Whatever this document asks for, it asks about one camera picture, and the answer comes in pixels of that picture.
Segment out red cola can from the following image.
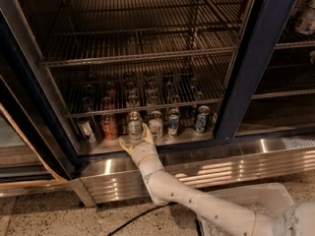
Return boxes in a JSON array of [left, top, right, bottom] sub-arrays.
[[100, 114, 118, 141]]

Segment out clear plastic bin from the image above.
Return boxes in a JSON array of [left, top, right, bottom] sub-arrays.
[[196, 183, 294, 236]]

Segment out stainless fridge base grille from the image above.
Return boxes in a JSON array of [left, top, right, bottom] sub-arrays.
[[70, 137, 315, 207]]

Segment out silver can far left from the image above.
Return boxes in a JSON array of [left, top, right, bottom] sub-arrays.
[[77, 117, 96, 145]]

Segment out lower wire shelf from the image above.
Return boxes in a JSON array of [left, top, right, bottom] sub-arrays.
[[65, 54, 229, 117]]

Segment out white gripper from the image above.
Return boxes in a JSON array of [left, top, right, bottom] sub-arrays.
[[119, 123, 164, 177]]

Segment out upper wire shelf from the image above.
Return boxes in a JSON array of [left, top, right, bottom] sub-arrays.
[[41, 0, 242, 68]]

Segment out dark blue can right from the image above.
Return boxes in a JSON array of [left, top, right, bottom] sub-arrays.
[[195, 105, 211, 133]]

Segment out blue white can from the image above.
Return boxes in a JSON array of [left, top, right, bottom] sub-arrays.
[[167, 108, 180, 138]]

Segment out open fridge door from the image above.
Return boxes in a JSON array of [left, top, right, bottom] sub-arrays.
[[0, 17, 74, 197]]

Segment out black floor cable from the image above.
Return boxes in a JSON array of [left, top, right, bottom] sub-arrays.
[[106, 203, 178, 236]]

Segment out green white 7up can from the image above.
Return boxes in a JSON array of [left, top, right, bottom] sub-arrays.
[[127, 111, 143, 141]]

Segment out right compartment wire shelf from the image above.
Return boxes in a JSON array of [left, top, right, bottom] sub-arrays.
[[253, 20, 315, 99]]

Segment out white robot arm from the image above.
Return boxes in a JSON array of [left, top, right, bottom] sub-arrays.
[[119, 125, 315, 236]]

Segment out can on right shelf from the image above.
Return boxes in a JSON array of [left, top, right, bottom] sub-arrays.
[[294, 0, 315, 34]]

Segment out dark blue fridge pillar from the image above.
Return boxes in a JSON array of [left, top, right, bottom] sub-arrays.
[[214, 0, 296, 141]]

